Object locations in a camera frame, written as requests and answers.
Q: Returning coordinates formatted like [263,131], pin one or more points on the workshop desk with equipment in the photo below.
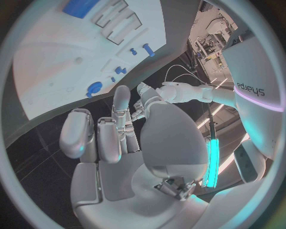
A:
[210,46]

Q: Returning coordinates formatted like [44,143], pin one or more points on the blue cylinder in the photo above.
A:
[148,50]

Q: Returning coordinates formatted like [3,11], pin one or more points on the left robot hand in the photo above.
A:
[138,112]

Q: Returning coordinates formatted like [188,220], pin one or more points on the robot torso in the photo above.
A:
[252,75]

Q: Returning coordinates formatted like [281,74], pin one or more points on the white task board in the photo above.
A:
[67,53]

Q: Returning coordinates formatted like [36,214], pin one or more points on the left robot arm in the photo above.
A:
[190,93]

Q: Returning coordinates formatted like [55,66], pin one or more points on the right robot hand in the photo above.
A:
[125,179]

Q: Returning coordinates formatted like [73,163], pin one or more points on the small blue peg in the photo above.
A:
[133,51]
[113,79]

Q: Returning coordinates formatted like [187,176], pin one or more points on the glowing light bar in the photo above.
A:
[213,161]

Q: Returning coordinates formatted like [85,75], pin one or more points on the blue gear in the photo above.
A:
[95,88]

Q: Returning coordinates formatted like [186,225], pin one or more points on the large blue block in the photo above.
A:
[80,8]

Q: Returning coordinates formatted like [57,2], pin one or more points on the blue plug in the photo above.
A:
[120,70]

